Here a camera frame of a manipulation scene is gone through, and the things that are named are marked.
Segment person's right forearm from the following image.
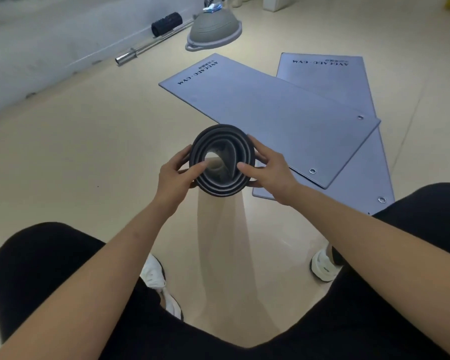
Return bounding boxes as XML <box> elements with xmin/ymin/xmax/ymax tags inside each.
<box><xmin>284</xmin><ymin>183</ymin><xmax>450</xmax><ymax>360</ymax></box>

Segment person's left white sneaker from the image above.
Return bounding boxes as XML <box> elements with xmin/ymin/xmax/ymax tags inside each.
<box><xmin>140</xmin><ymin>252</ymin><xmax>185</xmax><ymax>321</ymax></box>

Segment grey yoga mat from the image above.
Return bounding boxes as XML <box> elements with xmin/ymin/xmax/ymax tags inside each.
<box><xmin>189</xmin><ymin>124</ymin><xmax>257</xmax><ymax>198</ymax></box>
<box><xmin>251</xmin><ymin>52</ymin><xmax>396</xmax><ymax>216</ymax></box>
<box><xmin>158</xmin><ymin>52</ymin><xmax>382</xmax><ymax>190</ymax></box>

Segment grey half balance ball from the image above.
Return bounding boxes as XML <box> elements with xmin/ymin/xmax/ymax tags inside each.
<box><xmin>184</xmin><ymin>10</ymin><xmax>244</xmax><ymax>52</ymax></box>

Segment person's right white sneaker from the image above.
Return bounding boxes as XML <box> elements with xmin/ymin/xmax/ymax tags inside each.
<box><xmin>309</xmin><ymin>247</ymin><xmax>344</xmax><ymax>283</ymax></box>

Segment person's left hand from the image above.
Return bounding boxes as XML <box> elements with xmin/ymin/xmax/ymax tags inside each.
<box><xmin>155</xmin><ymin>144</ymin><xmax>208</xmax><ymax>213</ymax></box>

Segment steel barbell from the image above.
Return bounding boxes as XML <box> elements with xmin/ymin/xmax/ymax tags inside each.
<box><xmin>115</xmin><ymin>18</ymin><xmax>196</xmax><ymax>67</ymax></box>

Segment black foam roller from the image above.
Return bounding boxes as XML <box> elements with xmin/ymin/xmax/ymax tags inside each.
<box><xmin>151</xmin><ymin>11</ymin><xmax>184</xmax><ymax>37</ymax></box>

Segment person's right hand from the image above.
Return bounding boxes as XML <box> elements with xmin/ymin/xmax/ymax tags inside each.
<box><xmin>236</xmin><ymin>134</ymin><xmax>301</xmax><ymax>207</ymax></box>

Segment person's left forearm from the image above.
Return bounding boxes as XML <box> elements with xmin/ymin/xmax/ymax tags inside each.
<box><xmin>0</xmin><ymin>198</ymin><xmax>177</xmax><ymax>360</ymax></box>

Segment person's white sneaker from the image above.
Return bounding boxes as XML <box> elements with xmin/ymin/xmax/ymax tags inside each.
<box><xmin>309</xmin><ymin>247</ymin><xmax>344</xmax><ymax>283</ymax></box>
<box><xmin>140</xmin><ymin>252</ymin><xmax>185</xmax><ymax>321</ymax></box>

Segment black trousers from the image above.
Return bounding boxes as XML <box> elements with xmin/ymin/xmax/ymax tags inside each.
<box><xmin>0</xmin><ymin>182</ymin><xmax>450</xmax><ymax>360</ymax></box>

